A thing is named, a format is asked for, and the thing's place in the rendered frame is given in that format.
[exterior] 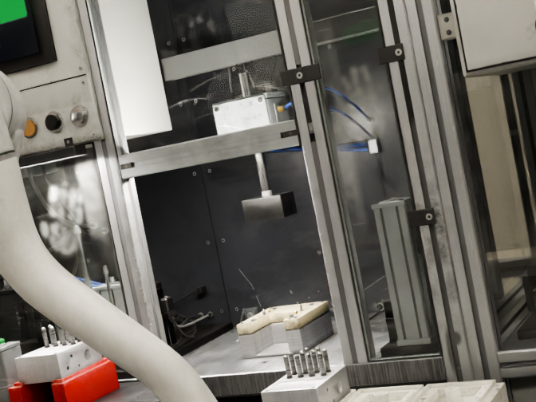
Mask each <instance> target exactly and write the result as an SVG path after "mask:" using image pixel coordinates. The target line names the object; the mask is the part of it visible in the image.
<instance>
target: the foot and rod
mask: <svg viewBox="0 0 536 402"><path fill-rule="evenodd" d="M254 158H255V163H256V167H257V171H258V178H259V183H260V187H261V192H262V196H259V197H254V198H252V199H247V200H243V201H242V208H243V212H244V216H245V221H246V223H255V222H261V221H266V220H271V219H280V218H285V217H287V216H290V215H294V214H296V213H297V208H296V203H295V199H294V192H293V191H288V192H283V193H277V194H272V191H271V186H270V179H269V175H268V171H267V166H266V158H265V154H264V152H261V153H257V154H254Z"/></svg>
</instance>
